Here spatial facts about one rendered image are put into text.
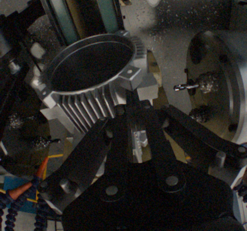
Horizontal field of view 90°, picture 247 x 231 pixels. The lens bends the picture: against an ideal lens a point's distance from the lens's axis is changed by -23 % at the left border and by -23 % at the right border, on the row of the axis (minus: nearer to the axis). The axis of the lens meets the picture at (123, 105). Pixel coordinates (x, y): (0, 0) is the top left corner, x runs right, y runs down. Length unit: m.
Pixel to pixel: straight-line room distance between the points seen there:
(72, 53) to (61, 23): 0.07
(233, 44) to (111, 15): 0.23
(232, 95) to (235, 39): 0.09
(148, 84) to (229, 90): 0.13
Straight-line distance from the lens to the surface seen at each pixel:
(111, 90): 0.19
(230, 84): 0.26
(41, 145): 0.41
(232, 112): 0.27
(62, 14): 0.34
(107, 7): 0.33
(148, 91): 0.24
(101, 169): 0.34
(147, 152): 0.37
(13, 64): 0.30
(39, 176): 0.32
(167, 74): 0.60
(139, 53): 0.24
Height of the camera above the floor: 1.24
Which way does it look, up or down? 39 degrees down
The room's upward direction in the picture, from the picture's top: 173 degrees clockwise
